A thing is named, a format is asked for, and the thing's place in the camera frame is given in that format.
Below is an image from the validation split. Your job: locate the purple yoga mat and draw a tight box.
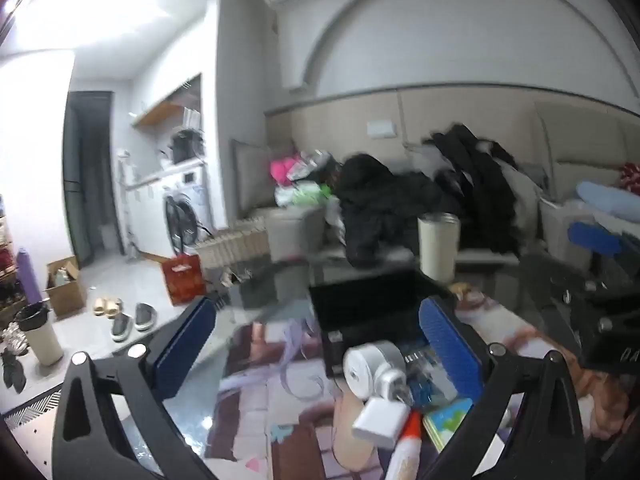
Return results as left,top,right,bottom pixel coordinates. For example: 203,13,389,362
16,248,42,304

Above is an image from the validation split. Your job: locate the grey sofa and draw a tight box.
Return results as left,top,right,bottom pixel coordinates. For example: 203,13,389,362
247,102,639,263

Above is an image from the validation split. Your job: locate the black microwave oven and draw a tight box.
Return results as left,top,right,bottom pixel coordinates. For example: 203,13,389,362
170,129,205,165

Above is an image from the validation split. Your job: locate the red gift bag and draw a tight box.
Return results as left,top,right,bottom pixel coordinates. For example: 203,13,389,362
160,254,206,307

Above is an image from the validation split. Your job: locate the brown cardboard box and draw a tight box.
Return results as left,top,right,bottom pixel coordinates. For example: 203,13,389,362
46,256,86,318

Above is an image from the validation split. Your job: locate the black jacket on sofa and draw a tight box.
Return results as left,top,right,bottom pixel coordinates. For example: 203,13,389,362
334,154,446,269

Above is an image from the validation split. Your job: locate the dark clothes pile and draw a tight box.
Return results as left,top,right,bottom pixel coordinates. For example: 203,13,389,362
421,124,520,255

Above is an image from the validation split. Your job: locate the woven laundry basket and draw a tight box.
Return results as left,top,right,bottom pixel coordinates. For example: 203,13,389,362
194,217,270,270

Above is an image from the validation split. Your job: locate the black cardboard box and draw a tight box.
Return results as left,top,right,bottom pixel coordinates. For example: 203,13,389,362
309,269,456,378

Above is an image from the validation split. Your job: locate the beige slipper pair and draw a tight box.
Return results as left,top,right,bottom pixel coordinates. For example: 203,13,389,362
92,297,122,318

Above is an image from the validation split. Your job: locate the white wall socket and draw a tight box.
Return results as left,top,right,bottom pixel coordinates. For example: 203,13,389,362
367,120,397,139

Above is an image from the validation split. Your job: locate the anime printed desk mat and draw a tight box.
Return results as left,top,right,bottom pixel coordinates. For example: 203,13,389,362
207,284,626,480

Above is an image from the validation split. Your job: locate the cream tumbler cup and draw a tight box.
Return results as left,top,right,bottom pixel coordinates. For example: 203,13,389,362
418,214,460,284

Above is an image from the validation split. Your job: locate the grey sofa cushion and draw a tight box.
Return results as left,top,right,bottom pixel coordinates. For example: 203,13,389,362
232,140,274,216

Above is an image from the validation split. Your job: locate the grey slipper pair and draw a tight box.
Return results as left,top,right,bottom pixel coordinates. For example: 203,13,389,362
111,302,157,342

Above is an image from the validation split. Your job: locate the green white tissue pack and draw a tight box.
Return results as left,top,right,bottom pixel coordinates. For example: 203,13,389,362
423,398,473,453

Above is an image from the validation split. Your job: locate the small blue bottle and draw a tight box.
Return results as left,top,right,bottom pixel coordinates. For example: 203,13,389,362
404,347,436,408

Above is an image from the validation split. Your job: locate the white power adapter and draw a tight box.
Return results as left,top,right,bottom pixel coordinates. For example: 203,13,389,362
352,396,410,450

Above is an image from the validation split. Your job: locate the glue bottle orange cap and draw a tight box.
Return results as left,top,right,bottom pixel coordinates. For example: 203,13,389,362
384,411,422,480

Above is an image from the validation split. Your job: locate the green wet wipes pack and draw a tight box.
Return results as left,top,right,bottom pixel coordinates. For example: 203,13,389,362
290,181,332,206

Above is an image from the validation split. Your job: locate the white bin black liner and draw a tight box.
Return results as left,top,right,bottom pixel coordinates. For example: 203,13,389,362
15,301,64,366

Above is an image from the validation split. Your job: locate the white washing machine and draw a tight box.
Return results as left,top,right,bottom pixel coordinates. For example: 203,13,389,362
160,162,214,255

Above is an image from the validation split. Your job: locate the pink plush toy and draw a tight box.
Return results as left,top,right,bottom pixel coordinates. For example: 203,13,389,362
270,157,298,186

